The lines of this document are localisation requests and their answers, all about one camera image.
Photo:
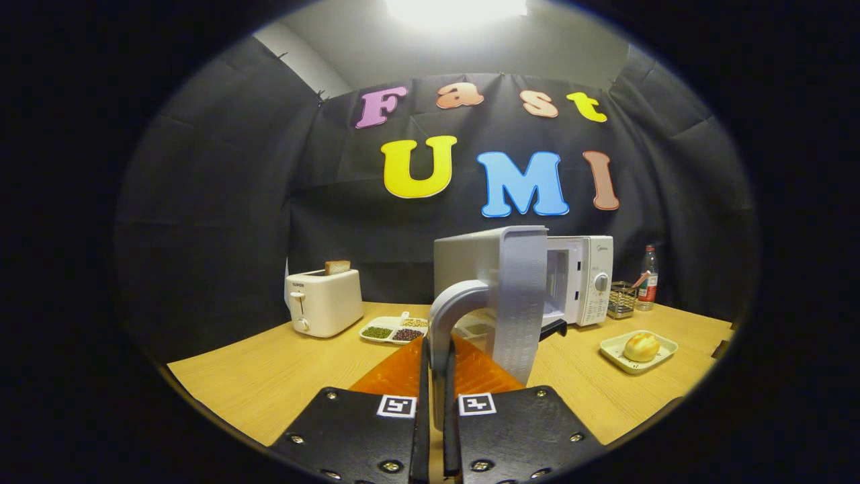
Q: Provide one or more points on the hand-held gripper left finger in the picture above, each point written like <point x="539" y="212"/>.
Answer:
<point x="422" y="437"/>

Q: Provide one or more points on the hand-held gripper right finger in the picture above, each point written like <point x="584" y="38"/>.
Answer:
<point x="451" y="450"/>

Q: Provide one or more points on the white microwave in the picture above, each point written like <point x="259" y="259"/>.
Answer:
<point x="470" y="262"/>

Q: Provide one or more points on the golden bread bun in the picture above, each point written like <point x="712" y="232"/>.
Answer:
<point x="641" y="347"/>

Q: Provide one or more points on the white divided bean dish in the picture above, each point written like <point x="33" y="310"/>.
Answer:
<point x="386" y="321"/>

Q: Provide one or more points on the cream toaster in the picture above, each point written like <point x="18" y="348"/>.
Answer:
<point x="329" y="302"/>

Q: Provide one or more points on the toast bread slice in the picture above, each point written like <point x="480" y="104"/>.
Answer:
<point x="337" y="267"/>

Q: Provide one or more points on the small cream square plate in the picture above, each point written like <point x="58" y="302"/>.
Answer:
<point x="665" y="351"/>

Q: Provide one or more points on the red white striped stick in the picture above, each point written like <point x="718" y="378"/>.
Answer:
<point x="641" y="279"/>

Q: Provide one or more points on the clear plastic bottle red label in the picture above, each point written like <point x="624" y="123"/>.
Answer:
<point x="648" y="265"/>

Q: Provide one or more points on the black backdrop cloth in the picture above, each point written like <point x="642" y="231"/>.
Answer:
<point x="215" y="202"/>

